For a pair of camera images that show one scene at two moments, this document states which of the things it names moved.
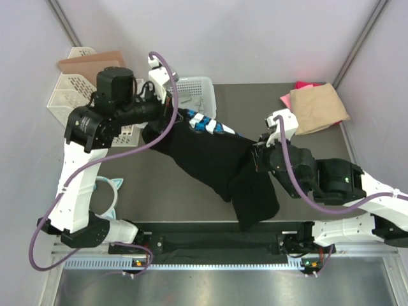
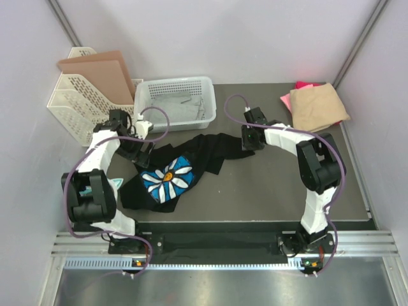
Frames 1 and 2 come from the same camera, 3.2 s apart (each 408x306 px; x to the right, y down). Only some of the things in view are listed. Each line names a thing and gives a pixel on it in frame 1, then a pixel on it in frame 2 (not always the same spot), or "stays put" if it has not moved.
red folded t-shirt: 299,84 stays put
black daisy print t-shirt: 219,158 -> 160,182
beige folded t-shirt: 317,108 stays put
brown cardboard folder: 91,65 stays put
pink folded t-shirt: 286,99 stays put
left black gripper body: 150,108 -> 130,150
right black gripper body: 263,164 -> 248,141
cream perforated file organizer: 73,92 stays put
